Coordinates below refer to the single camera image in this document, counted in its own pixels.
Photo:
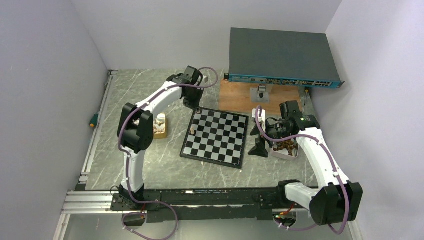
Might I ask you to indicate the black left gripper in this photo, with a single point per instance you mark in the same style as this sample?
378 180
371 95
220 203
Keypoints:
195 105

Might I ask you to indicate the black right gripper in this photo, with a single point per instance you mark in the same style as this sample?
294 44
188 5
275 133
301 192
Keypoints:
259 149

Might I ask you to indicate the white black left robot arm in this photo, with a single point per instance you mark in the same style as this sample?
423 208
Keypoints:
136 126

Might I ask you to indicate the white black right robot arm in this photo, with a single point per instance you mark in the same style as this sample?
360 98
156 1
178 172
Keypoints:
336 200

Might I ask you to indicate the wooden board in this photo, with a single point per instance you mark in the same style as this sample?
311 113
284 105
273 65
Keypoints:
237 97

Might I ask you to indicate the pink plastic tray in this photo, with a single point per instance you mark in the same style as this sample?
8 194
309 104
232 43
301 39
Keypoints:
284 150

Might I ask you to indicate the black and white chessboard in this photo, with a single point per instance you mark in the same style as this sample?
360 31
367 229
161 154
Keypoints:
219 138

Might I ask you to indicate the gold metal tin tray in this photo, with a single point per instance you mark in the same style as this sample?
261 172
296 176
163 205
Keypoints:
160 127

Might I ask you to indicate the green orange screwdriver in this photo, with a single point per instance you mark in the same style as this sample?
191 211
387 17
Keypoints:
94 120

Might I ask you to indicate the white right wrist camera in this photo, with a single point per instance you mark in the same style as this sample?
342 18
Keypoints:
261 117

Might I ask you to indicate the metal bracket with knob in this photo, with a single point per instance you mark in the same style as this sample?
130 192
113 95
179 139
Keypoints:
259 94

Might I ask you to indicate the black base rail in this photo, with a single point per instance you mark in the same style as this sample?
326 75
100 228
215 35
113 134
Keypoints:
259 203

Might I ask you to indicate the blue grey network switch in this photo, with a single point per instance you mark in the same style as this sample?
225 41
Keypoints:
284 58

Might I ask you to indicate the aluminium frame rail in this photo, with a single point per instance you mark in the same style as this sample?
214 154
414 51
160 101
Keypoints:
79 201

